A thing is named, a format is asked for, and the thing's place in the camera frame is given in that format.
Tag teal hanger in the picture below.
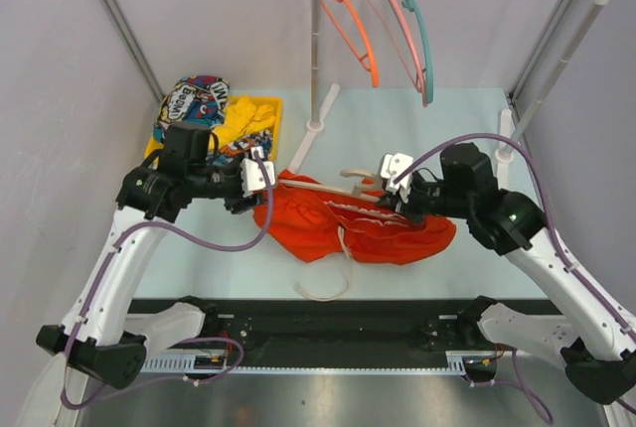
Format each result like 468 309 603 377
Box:
401 0 434 106

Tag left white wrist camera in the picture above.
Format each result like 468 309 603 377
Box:
239 146 276 197

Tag comic print shorts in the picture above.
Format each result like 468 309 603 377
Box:
151 73 275 170

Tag yellow plastic bin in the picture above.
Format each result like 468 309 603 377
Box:
143 94 284 160

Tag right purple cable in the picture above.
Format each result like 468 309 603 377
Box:
390 132 636 424

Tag white slotted cable duct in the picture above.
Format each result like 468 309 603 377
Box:
141 352 495 377

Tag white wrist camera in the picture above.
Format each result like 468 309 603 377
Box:
239 146 276 197
379 153 413 200

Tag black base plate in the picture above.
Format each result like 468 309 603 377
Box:
126 296 562 369

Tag white clothes rack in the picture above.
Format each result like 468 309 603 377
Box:
285 0 630 190

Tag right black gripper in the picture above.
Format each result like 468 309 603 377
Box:
377 175 472 225

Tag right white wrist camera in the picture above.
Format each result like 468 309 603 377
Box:
379 153 413 200

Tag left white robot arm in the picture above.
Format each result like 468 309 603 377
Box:
36 122 276 389

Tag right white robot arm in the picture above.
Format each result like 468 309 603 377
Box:
379 135 635 405

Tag beige hanger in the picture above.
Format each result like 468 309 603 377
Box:
278 169 399 220

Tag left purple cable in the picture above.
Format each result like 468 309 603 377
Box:
60 157 275 411

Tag orange hanger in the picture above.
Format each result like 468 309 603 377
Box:
312 0 380 88

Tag yellow shorts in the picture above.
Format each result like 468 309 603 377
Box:
212 94 275 148

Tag orange shorts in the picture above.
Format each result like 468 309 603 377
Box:
268 170 457 265

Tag pink hanger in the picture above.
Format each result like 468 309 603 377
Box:
365 0 427 107

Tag purple cable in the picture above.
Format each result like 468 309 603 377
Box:
60 157 275 411
390 132 636 424

